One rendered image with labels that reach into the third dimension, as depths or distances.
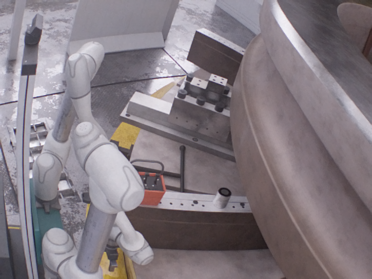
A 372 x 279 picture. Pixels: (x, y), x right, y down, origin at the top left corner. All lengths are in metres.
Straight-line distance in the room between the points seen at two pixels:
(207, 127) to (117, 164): 2.11
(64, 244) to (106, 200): 0.51
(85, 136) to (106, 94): 3.05
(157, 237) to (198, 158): 1.00
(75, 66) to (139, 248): 0.78
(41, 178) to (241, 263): 1.42
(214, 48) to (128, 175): 3.23
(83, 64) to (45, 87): 2.68
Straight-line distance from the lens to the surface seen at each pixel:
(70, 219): 3.29
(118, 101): 4.47
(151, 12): 5.43
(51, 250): 1.91
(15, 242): 2.70
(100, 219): 1.55
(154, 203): 2.55
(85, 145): 1.50
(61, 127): 2.26
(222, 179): 3.47
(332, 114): 1.91
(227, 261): 2.93
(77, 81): 1.89
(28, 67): 1.43
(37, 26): 1.48
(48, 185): 2.25
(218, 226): 2.77
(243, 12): 7.16
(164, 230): 2.72
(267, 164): 2.37
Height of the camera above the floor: 2.50
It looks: 37 degrees down
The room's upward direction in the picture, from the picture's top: 19 degrees clockwise
